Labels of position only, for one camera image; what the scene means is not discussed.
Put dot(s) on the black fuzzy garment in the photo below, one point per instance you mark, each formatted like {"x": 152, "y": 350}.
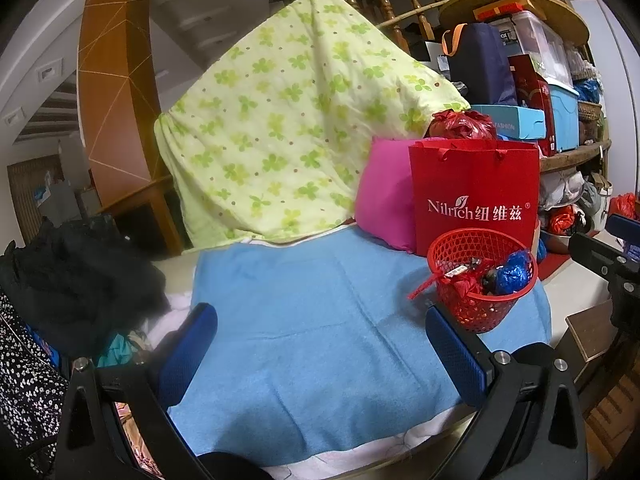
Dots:
{"x": 85, "y": 285}

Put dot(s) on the orange wooden column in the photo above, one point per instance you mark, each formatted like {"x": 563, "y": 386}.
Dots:
{"x": 117, "y": 85}

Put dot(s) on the wooden door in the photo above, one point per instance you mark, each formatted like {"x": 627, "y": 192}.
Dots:
{"x": 25, "y": 185}

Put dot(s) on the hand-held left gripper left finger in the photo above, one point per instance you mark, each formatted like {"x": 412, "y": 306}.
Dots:
{"x": 192, "y": 345}

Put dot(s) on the wooden cabinet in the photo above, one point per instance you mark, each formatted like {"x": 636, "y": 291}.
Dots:
{"x": 160, "y": 210}

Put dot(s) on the blue plastic bag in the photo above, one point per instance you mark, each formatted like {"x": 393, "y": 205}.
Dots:
{"x": 515, "y": 270}

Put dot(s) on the long white medicine box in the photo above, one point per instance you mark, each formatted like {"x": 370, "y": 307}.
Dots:
{"x": 457, "y": 272}

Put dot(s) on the clear plastic storage box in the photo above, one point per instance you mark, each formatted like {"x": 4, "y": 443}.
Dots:
{"x": 540, "y": 40}

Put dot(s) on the red plastic bag ball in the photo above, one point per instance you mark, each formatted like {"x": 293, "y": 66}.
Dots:
{"x": 462, "y": 287}

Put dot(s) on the teal cloth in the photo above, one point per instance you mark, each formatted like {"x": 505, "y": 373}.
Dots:
{"x": 117, "y": 350}

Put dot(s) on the red mesh plastic basket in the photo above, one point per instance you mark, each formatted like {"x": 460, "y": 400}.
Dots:
{"x": 480, "y": 312}

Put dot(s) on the tall red box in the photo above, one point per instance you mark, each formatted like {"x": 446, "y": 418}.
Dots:
{"x": 532, "y": 95}

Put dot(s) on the brown wooden stool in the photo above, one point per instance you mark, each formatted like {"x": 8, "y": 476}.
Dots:
{"x": 595, "y": 335}

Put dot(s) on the knotted red plastic bag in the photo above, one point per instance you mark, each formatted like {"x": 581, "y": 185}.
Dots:
{"x": 462, "y": 125}

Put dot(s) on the black white floral cloth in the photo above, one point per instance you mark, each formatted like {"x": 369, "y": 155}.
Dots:
{"x": 25, "y": 385}

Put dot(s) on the blue plastic bin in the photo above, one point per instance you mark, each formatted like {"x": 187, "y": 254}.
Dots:
{"x": 565, "y": 115}

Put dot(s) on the orange red plastic bag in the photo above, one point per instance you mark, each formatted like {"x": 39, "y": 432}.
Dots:
{"x": 562, "y": 220}

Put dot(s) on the green clover print blanket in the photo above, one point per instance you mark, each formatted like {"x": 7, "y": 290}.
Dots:
{"x": 280, "y": 125}

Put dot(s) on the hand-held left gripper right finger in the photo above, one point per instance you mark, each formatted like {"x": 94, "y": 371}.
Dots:
{"x": 452, "y": 355}

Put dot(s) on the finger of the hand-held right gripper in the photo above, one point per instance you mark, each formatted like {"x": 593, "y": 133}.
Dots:
{"x": 592, "y": 252}
{"x": 625, "y": 225}

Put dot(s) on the white bedsheet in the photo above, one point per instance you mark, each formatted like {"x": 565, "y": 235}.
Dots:
{"x": 375, "y": 452}

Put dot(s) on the pink pillow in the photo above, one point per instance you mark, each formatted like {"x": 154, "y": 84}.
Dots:
{"x": 385, "y": 195}

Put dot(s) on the round wooden shelf rack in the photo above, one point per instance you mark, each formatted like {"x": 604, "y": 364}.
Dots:
{"x": 555, "y": 15}

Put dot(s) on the blue towel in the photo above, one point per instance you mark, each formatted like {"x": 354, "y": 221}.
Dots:
{"x": 325, "y": 335}

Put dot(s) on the striped cloth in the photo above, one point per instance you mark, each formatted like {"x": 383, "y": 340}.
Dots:
{"x": 131, "y": 440}

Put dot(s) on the recessed ceiling light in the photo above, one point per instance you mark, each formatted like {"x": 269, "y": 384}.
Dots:
{"x": 14, "y": 116}
{"x": 50, "y": 69}

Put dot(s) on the light blue cardboard box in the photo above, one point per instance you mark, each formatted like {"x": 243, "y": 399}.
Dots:
{"x": 515, "y": 120}

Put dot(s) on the red paper gift bag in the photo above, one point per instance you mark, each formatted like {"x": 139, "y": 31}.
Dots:
{"x": 475, "y": 185}

